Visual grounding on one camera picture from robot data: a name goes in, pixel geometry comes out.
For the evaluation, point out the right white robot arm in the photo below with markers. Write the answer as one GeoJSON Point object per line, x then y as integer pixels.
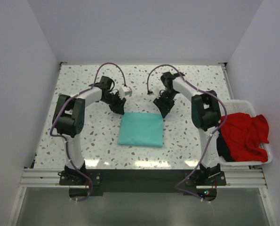
{"type": "Point", "coordinates": [205, 115]}

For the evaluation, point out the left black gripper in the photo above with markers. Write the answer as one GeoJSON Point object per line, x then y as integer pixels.
{"type": "Point", "coordinates": [118, 108]}

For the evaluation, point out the aluminium rail frame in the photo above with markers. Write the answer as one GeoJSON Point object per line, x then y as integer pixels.
{"type": "Point", "coordinates": [235, 178]}

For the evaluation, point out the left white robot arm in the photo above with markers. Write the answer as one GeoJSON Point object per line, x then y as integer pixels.
{"type": "Point", "coordinates": [69, 119]}

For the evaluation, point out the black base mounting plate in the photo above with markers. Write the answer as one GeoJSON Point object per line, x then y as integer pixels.
{"type": "Point", "coordinates": [101, 181]}

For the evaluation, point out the black t shirt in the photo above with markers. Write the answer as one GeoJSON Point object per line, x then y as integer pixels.
{"type": "Point", "coordinates": [222, 149]}

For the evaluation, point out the teal t shirt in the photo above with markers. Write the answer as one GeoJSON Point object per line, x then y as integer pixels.
{"type": "Point", "coordinates": [141, 129]}

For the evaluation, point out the red t shirt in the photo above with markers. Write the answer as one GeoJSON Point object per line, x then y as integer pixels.
{"type": "Point", "coordinates": [243, 135]}

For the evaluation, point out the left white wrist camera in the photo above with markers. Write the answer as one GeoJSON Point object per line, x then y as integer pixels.
{"type": "Point", "coordinates": [125, 91]}

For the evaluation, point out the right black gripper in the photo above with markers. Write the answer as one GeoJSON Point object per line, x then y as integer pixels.
{"type": "Point", "coordinates": [164, 108]}

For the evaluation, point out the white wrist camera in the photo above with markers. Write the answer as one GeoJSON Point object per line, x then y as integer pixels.
{"type": "Point", "coordinates": [125, 91]}
{"type": "Point", "coordinates": [156, 90]}

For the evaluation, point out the white plastic laundry basket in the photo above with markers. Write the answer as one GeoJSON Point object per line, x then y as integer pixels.
{"type": "Point", "coordinates": [243, 106]}

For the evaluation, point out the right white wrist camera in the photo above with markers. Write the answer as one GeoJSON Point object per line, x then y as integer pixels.
{"type": "Point", "coordinates": [156, 90]}

